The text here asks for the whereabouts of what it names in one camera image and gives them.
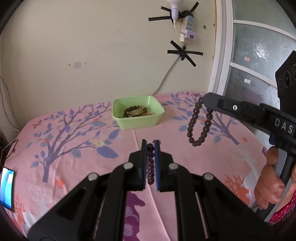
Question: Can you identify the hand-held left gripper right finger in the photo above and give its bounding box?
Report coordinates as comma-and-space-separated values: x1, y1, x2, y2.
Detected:
154, 139, 274, 241

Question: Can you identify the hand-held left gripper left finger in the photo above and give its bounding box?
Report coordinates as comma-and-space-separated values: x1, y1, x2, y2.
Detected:
27, 139, 148, 241

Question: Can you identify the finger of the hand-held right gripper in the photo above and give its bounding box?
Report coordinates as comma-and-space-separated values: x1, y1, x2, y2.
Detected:
203, 92, 271, 133

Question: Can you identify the purple bead bracelet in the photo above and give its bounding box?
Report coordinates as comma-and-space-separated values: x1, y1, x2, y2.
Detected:
146, 143, 156, 185

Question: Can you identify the small dark bead bracelet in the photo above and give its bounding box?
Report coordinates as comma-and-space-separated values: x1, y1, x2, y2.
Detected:
187, 97, 214, 147

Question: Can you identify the green plastic basin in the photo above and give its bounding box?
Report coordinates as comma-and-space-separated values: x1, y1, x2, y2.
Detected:
112, 95, 165, 130

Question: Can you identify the large brown bead bracelet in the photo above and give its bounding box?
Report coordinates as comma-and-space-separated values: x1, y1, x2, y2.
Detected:
122, 105, 151, 118

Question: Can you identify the person's right forearm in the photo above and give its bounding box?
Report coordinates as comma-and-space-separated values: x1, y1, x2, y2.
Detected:
268, 185, 296, 224

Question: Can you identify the person's right hand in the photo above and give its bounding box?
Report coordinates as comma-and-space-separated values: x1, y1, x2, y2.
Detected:
254, 147, 296, 210

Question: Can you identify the pink printed blanket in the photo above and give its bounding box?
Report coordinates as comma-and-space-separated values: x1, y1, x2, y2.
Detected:
5, 91, 272, 241

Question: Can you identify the black tape cross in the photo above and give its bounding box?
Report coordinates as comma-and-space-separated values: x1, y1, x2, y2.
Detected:
167, 40, 204, 68
148, 2, 200, 25

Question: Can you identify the white power strip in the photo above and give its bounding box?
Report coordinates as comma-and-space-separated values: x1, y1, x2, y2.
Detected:
180, 16, 197, 42

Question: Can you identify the white light bulb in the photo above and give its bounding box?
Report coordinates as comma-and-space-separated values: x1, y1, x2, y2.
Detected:
167, 0, 183, 26

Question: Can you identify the smartphone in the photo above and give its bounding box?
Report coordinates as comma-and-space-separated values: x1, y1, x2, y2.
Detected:
0, 167, 15, 211

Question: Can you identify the white window frame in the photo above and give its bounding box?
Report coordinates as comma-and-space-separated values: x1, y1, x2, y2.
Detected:
206, 0, 296, 109

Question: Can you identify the white power cable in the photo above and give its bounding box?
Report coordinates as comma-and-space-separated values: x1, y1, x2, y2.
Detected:
153, 45, 186, 96

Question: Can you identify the black cable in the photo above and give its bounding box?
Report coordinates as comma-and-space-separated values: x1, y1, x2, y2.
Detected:
4, 138, 19, 160

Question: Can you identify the thin white wall cable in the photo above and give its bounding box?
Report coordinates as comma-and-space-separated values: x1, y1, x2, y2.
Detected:
0, 75, 22, 133

